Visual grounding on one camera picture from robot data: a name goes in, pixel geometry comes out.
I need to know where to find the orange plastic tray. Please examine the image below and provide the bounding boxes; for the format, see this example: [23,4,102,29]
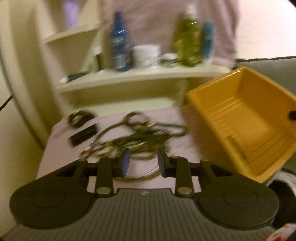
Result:
[187,67,295,183]

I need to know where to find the black wristwatch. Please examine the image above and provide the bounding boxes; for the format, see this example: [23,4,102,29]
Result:
[67,110,96,128]

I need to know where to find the dark bead necklace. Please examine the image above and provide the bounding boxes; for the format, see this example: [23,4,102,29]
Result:
[89,111,188,149]

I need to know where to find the grey cushion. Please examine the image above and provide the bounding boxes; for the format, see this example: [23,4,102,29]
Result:
[235,56,295,179]

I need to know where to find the black rectangular box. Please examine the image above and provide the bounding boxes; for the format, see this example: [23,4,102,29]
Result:
[68,124,98,147]

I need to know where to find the dark green tube white cap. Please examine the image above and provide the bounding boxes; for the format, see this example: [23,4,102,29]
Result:
[59,72,89,85]

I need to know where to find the blue white cream tube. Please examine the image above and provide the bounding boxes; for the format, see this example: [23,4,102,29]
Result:
[202,22,214,61]

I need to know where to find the green olive spray bottle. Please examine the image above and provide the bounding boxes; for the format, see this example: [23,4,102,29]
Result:
[175,3,202,67]

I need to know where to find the small green-label jar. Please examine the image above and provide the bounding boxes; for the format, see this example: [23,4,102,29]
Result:
[161,53,178,68]

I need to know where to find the black white lip balm stick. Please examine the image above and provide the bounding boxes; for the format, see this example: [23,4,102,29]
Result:
[94,46,104,71]

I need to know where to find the cream wooden shelf unit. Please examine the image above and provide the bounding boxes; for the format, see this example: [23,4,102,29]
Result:
[1,1,229,146]

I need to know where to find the white cream jar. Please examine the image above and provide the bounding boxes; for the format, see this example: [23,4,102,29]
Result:
[132,44,161,69]

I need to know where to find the blue spray bottle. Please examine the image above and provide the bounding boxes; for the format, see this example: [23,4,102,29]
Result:
[110,11,131,72]

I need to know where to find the lavender hanging towel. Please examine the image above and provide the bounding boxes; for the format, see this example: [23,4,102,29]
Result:
[101,1,239,68]

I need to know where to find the purple tube on shelf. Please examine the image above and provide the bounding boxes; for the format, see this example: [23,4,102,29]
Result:
[62,0,79,29]

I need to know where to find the black wall cable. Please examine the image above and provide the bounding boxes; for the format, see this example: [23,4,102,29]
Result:
[0,93,14,112]

